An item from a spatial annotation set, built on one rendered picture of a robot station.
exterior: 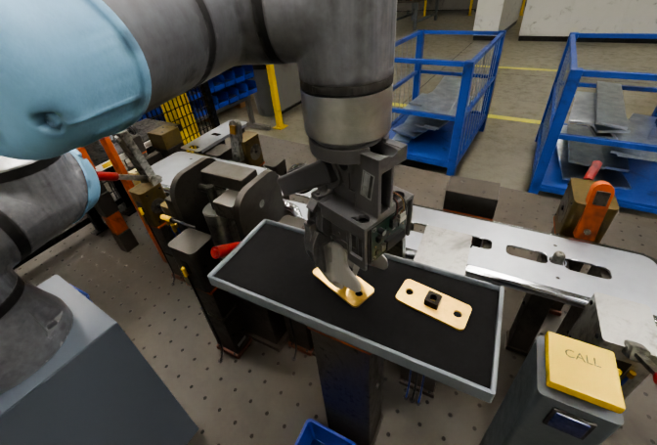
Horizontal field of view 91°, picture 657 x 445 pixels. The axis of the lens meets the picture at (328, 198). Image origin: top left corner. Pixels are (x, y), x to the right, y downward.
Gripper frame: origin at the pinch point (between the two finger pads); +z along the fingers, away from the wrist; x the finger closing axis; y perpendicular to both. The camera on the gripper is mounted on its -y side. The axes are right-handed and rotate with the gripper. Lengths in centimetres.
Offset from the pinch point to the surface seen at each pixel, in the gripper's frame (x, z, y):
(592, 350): 11.9, 2.2, 24.9
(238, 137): 24, 12, -75
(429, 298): 5.0, 1.1, 9.8
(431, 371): -1.7, 2.0, 14.5
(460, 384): -0.7, 2.3, 17.2
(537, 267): 38.0, 18.2, 14.5
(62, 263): -39, 49, -109
